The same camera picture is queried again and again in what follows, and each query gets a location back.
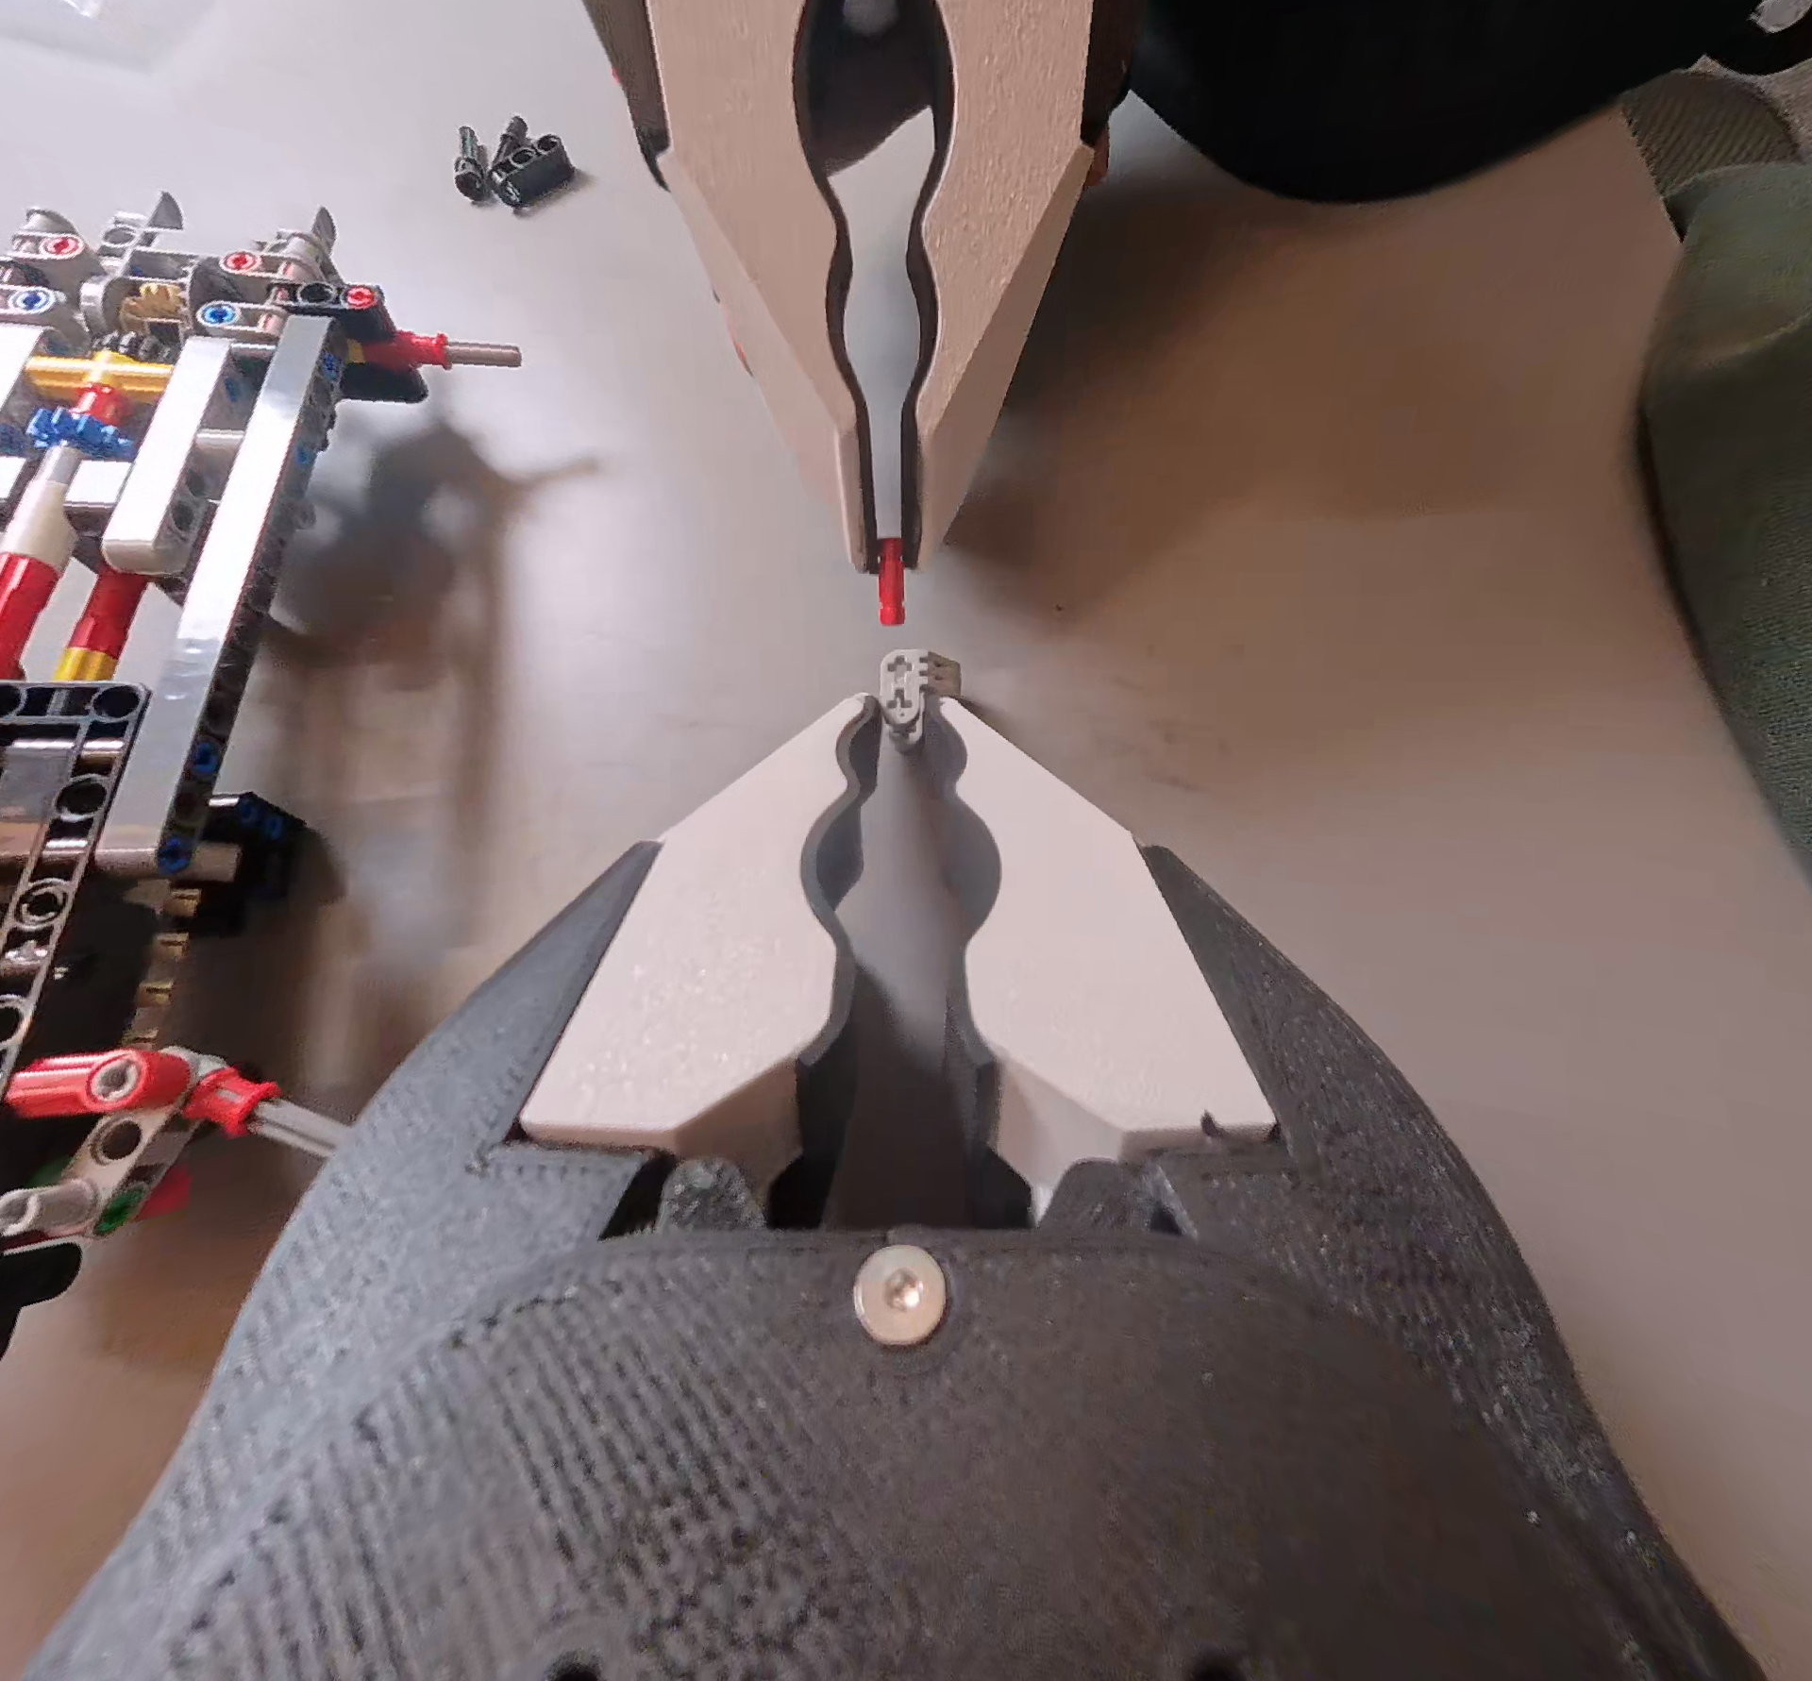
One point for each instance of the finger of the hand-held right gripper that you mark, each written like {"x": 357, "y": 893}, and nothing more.
{"x": 1013, "y": 81}
{"x": 723, "y": 81}

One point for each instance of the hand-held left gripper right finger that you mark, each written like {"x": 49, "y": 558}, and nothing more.
{"x": 1104, "y": 972}

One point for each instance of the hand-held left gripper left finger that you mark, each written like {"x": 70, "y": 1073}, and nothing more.
{"x": 694, "y": 972}

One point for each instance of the small grey lego connector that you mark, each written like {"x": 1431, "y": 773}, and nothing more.
{"x": 918, "y": 690}

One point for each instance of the small red lego pin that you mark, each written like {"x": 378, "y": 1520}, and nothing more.
{"x": 889, "y": 583}

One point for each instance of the person's right forearm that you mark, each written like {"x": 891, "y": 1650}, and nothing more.
{"x": 1416, "y": 10}

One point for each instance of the black lego pin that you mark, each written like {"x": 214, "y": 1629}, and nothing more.
{"x": 469, "y": 161}
{"x": 510, "y": 141}

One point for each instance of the black lego connector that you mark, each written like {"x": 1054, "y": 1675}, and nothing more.
{"x": 543, "y": 167}

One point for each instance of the lego car chassis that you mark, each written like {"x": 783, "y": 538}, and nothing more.
{"x": 214, "y": 506}

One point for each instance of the person's green clothing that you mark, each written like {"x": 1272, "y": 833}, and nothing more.
{"x": 1741, "y": 506}

